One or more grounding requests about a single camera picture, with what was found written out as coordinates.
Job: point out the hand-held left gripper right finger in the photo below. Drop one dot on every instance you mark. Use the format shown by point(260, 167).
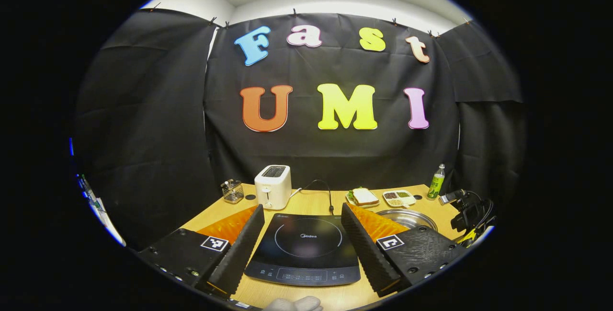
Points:
point(368, 253)

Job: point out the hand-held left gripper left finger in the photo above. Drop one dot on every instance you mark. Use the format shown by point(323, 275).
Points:
point(239, 258)

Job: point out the stainless steel pot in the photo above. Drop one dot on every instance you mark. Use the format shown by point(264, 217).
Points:
point(407, 218)

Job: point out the black induction cooktop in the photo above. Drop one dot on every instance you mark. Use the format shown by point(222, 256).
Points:
point(306, 253)

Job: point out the green tea bottle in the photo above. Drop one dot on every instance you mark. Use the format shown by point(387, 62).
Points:
point(435, 186)

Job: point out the white sandwich plate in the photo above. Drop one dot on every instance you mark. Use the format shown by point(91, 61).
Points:
point(350, 201)

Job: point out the sandwich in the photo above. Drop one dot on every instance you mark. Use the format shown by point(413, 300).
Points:
point(365, 196)

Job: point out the white divided dish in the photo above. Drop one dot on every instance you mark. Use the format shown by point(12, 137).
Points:
point(399, 198)

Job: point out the white toaster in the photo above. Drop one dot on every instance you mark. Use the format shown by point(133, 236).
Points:
point(273, 189)

